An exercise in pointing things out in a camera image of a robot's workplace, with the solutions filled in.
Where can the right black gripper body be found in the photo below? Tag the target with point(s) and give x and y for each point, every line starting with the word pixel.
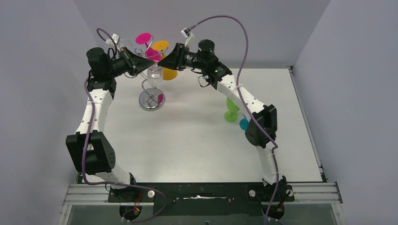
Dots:
pixel 182 57

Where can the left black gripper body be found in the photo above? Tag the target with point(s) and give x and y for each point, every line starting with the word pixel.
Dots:
pixel 128 61

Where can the clear wine glass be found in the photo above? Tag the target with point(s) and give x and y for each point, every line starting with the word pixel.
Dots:
pixel 155 74
pixel 126 44

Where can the green wine glass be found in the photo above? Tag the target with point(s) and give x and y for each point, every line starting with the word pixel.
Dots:
pixel 231 114

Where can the blue wine glass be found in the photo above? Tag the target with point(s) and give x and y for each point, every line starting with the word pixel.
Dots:
pixel 244 123

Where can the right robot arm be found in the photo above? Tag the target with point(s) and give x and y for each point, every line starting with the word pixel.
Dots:
pixel 262 124

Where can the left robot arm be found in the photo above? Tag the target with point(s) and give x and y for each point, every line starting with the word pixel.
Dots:
pixel 92 154

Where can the pink wine glass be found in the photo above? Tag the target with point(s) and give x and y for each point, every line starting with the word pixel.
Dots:
pixel 146 39

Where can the orange wine glass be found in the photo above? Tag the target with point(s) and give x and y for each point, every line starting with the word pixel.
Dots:
pixel 169 73

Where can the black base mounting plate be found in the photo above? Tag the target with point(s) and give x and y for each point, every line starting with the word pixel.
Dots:
pixel 203 199

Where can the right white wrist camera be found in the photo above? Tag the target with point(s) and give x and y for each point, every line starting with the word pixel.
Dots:
pixel 189 37

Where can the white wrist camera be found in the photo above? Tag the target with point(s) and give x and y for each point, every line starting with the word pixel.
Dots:
pixel 113 41
pixel 189 37

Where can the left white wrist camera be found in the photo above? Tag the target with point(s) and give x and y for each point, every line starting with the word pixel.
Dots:
pixel 113 41

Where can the chrome wire glass rack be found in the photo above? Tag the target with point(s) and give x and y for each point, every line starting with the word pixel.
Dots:
pixel 151 98

